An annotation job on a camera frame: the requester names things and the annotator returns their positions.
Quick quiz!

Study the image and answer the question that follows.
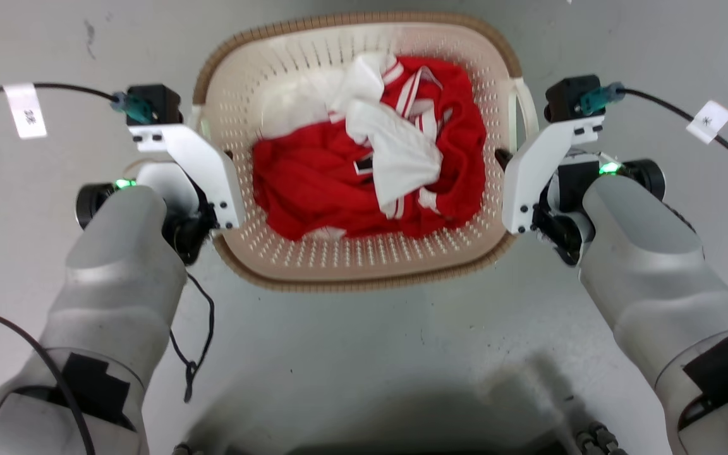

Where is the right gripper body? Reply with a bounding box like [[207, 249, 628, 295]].
[[531, 150, 622, 267]]

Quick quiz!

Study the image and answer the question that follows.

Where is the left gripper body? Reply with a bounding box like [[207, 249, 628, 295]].
[[135, 161, 219, 266]]

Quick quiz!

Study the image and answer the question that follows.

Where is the cream laundry basket brown rim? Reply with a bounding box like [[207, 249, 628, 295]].
[[191, 11, 540, 293]]

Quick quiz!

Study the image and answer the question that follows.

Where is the red garment with white stripes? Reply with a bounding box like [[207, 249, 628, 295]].
[[252, 56, 488, 242]]

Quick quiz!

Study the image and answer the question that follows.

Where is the grey metal base connector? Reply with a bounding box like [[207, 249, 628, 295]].
[[575, 422, 628, 455]]

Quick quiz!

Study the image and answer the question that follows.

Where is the thin black dangling cable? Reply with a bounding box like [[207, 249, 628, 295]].
[[169, 270, 216, 403]]

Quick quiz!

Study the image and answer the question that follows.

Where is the black cable with teal plug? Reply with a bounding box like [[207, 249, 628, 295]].
[[580, 82, 728, 188], [0, 82, 153, 124]]

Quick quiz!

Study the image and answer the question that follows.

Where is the white paper cable label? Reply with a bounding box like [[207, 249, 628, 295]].
[[3, 83, 48, 140], [686, 100, 728, 145]]

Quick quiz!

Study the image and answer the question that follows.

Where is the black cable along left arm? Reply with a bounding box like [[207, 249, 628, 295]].
[[0, 297, 97, 455]]

